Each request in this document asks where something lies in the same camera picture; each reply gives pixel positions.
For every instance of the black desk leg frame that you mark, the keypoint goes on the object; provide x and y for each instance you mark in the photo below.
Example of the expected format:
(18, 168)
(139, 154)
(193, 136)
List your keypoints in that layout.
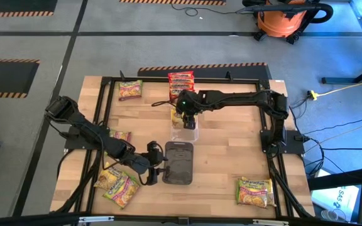
(338, 80)

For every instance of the yellow Maruchan noodle pack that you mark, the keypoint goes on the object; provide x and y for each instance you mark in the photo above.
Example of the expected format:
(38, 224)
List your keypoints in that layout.
(177, 119)
(271, 191)
(105, 177)

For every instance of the white printed sheet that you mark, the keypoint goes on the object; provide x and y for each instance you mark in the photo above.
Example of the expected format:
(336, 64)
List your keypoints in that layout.
(341, 197)

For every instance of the black aluminium table frame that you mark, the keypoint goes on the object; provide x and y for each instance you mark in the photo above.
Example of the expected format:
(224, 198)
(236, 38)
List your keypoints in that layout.
(215, 219)

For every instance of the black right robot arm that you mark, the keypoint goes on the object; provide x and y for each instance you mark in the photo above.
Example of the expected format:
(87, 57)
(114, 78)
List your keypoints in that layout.
(237, 98)

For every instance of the clear plastic cup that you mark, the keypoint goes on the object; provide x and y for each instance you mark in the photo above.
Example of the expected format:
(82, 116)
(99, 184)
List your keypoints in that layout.
(329, 215)

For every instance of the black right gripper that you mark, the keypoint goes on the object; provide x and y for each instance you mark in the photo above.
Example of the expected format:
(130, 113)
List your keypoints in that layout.
(190, 103)

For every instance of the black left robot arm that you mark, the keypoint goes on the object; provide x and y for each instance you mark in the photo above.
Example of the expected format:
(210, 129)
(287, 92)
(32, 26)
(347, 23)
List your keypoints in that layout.
(90, 130)

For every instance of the black desk bar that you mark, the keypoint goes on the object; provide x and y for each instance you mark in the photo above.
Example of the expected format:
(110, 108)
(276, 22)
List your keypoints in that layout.
(341, 179)

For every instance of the black hazard-striped floor mat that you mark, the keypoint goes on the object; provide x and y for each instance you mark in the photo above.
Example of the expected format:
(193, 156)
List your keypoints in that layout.
(206, 72)
(11, 5)
(168, 2)
(2, 78)

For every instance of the clear plastic bin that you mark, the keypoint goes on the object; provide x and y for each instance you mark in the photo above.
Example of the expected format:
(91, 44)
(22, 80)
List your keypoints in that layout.
(184, 135)

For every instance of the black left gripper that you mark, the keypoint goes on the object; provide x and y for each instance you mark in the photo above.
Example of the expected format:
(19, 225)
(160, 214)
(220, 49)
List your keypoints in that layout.
(140, 163)

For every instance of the silver metal bracket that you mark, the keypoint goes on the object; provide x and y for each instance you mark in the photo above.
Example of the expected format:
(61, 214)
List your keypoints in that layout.
(270, 222)
(96, 219)

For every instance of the white plastic bin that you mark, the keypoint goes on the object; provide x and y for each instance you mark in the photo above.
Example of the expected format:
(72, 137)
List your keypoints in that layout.
(170, 101)

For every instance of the dark grey plastic bin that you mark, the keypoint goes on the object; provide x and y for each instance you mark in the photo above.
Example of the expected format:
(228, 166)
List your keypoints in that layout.
(179, 163)

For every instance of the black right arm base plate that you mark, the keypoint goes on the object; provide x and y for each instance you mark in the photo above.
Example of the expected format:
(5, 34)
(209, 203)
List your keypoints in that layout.
(295, 146)

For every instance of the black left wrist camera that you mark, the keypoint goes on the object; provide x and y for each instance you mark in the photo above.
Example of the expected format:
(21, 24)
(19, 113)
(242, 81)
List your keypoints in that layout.
(154, 153)

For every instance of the orange shop vacuum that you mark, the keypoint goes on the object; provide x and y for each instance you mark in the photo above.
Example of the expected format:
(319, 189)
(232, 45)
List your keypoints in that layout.
(278, 23)

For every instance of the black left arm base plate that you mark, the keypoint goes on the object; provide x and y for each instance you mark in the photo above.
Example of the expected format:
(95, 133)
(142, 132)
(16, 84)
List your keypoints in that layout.
(74, 144)

